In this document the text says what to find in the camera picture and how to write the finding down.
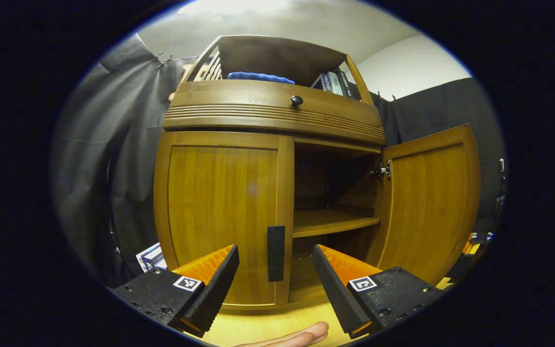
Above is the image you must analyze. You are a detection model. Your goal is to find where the grey book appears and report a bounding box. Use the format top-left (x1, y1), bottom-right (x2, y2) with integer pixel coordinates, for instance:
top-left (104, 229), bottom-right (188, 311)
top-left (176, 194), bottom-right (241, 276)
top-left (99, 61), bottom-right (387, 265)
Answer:
top-left (326, 71), bottom-right (344, 96)

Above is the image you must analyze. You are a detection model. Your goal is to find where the white blue box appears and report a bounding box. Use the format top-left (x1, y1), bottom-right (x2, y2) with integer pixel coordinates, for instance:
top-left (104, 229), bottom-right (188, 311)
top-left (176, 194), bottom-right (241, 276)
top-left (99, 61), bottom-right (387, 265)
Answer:
top-left (135, 242), bottom-right (168, 272)

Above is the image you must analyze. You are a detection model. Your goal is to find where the blue white book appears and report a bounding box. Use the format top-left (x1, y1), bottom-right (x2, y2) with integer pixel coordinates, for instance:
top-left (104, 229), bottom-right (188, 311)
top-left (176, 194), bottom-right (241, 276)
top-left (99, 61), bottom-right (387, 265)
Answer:
top-left (311, 72), bottom-right (333, 93)

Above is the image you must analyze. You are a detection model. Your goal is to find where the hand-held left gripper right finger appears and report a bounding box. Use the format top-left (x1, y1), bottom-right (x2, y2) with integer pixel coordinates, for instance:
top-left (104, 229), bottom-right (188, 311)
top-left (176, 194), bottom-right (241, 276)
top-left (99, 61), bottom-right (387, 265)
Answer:
top-left (312, 244), bottom-right (446, 340)

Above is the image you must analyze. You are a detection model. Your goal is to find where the wooden shoe cabinet door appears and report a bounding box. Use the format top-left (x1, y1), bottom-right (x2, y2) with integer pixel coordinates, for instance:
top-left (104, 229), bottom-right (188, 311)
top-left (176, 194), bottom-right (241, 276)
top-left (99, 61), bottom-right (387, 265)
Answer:
top-left (367, 124), bottom-right (481, 286)
top-left (154, 131), bottom-right (295, 309)

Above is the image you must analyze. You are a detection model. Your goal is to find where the wooden double-door shoe cabinet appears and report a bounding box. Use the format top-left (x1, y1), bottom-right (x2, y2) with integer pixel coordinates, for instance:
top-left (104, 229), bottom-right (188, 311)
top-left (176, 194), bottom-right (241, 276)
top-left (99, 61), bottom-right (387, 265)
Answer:
top-left (153, 35), bottom-right (386, 311)

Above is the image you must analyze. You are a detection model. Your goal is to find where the blue folded towel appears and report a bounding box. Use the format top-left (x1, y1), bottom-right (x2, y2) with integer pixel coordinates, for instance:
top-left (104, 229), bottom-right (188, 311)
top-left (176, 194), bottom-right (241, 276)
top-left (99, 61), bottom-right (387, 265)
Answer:
top-left (227, 72), bottom-right (296, 85)

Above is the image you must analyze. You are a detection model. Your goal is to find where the dark book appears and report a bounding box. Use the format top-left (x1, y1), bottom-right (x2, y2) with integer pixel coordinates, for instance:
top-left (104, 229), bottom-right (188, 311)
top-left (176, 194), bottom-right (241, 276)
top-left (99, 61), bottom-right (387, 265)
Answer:
top-left (336, 70), bottom-right (355, 99)

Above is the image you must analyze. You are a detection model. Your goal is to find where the person's foot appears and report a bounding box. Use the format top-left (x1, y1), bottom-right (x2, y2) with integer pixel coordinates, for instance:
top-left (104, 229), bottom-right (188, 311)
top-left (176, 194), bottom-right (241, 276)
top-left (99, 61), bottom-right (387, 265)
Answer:
top-left (237, 321), bottom-right (330, 347)

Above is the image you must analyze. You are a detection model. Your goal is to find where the wooden cabinet shelf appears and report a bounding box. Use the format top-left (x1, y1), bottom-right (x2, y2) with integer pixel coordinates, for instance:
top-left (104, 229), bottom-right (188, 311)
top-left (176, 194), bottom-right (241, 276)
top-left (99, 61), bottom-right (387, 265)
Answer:
top-left (293, 208), bottom-right (381, 238)

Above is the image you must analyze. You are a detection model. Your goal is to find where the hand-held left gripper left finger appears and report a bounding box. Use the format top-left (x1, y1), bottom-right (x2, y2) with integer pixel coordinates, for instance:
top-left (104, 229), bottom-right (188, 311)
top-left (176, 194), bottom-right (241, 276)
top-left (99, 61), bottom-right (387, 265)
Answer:
top-left (111, 245), bottom-right (240, 339)

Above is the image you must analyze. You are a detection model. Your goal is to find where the metal door hinge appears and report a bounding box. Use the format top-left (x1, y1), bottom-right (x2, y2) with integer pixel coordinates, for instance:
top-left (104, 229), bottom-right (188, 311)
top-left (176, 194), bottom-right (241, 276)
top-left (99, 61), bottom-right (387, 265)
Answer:
top-left (370, 160), bottom-right (392, 181)

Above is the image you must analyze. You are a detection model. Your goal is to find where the wooden cabinet drawer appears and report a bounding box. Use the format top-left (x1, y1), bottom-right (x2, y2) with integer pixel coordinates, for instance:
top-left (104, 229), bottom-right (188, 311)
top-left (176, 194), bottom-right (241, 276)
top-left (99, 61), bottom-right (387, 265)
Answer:
top-left (163, 80), bottom-right (386, 146)

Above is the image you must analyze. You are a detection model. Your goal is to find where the black door handle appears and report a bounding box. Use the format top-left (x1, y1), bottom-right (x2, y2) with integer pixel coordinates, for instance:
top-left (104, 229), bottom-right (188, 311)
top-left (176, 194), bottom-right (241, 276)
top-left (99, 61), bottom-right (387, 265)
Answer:
top-left (267, 226), bottom-right (286, 282)

